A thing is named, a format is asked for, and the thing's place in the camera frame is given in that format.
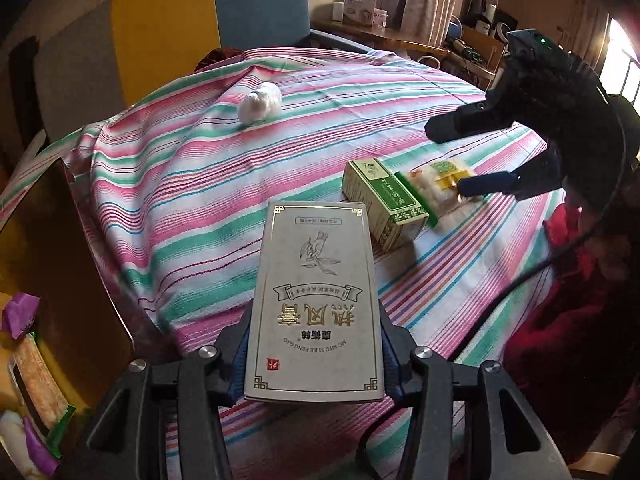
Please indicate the rice cracker packet green edges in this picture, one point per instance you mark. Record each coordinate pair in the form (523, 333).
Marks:
(40, 380)

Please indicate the yellow blue grey padded chair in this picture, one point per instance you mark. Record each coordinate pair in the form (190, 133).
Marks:
(165, 25)

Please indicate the white appliance carton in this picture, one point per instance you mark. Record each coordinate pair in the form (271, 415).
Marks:
(361, 4)

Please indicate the dark red cloth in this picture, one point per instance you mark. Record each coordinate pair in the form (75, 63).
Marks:
(220, 57)

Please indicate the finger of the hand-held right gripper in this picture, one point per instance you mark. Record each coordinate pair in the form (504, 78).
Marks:
(490, 183)
(460, 124)

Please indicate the green cardboard box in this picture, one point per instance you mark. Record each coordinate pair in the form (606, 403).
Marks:
(380, 200)

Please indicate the white wrapped packet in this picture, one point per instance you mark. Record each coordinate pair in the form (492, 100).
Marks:
(14, 435)

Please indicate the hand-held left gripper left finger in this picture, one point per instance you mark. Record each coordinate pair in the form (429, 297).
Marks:
(236, 380)

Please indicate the white mug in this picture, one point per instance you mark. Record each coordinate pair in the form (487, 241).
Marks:
(382, 17)

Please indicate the cream cardboard box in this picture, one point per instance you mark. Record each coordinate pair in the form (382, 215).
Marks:
(315, 305)

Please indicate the yellow-label rice snack packet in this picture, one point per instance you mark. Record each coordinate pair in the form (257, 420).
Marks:
(440, 185)

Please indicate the striped pink green cloth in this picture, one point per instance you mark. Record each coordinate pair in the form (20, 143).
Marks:
(200, 170)

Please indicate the white crumpled ball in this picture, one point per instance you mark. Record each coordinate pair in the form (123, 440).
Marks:
(259, 103)

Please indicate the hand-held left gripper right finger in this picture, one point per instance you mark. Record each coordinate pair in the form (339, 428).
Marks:
(392, 370)

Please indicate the person's red clothing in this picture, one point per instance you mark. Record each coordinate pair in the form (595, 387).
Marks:
(575, 340)

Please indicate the purple snack packet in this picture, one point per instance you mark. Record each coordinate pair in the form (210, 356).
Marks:
(20, 310)
(37, 447)

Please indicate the dark red gold-lined box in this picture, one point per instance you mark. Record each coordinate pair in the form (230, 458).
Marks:
(65, 260)

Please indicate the wooden desk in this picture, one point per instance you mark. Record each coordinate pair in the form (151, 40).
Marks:
(400, 37)

